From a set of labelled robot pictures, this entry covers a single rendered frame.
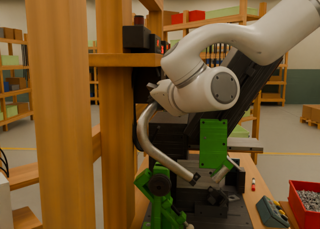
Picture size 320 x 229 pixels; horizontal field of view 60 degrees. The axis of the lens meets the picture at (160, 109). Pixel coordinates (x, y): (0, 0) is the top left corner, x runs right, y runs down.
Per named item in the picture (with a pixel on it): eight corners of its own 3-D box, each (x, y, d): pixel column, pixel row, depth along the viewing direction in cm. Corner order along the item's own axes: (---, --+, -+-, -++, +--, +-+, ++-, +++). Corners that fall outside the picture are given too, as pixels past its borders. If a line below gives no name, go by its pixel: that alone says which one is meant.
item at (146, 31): (151, 49, 104) (151, 30, 103) (144, 47, 89) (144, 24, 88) (133, 49, 105) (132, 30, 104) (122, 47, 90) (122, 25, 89)
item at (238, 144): (255, 143, 142) (256, 137, 142) (263, 154, 127) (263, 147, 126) (179, 140, 147) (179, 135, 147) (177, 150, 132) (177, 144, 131)
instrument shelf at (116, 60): (176, 64, 169) (176, 57, 169) (155, 66, 82) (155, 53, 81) (136, 64, 173) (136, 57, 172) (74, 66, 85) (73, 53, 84)
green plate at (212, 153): (224, 167, 124) (225, 120, 126) (226, 169, 116) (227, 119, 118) (198, 166, 125) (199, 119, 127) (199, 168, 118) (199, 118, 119)
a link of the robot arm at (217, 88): (163, 90, 61) (189, 120, 64) (195, 81, 49) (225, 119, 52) (187, 66, 64) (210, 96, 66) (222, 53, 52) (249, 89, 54)
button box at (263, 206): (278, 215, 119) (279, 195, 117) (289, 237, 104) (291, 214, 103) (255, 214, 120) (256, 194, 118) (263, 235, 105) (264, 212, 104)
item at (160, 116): (188, 169, 160) (190, 111, 154) (186, 194, 130) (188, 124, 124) (157, 168, 162) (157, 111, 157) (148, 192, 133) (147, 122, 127)
